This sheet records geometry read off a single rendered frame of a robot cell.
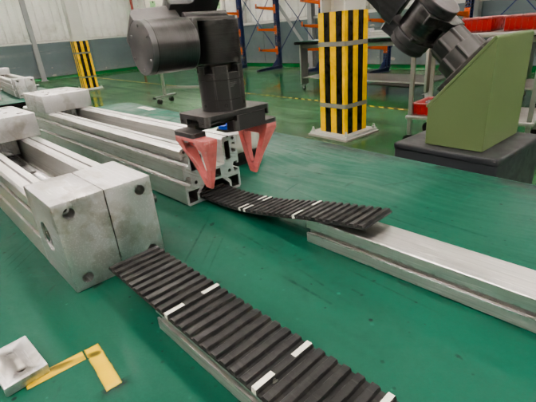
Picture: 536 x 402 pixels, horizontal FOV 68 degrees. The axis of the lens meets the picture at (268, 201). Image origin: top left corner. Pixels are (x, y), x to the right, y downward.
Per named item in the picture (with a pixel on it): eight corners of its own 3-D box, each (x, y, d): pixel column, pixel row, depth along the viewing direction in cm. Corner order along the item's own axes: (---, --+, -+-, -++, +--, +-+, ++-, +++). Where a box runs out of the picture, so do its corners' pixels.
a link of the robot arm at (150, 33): (201, -45, 48) (185, 17, 55) (106, -49, 41) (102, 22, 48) (253, 23, 45) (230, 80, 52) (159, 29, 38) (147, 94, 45)
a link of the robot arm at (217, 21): (246, 7, 46) (218, 11, 51) (195, 9, 43) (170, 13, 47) (251, 68, 49) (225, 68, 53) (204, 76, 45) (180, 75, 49)
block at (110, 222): (183, 244, 47) (169, 168, 43) (77, 293, 39) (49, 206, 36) (147, 223, 53) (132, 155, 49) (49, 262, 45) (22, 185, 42)
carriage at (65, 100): (95, 116, 100) (88, 88, 97) (49, 125, 93) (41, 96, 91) (72, 111, 111) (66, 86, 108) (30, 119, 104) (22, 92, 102)
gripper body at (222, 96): (179, 127, 51) (169, 67, 48) (240, 112, 57) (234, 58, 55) (208, 133, 47) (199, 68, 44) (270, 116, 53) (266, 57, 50)
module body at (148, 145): (241, 186, 63) (235, 133, 60) (188, 206, 57) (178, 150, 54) (68, 128, 118) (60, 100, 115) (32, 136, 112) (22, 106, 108)
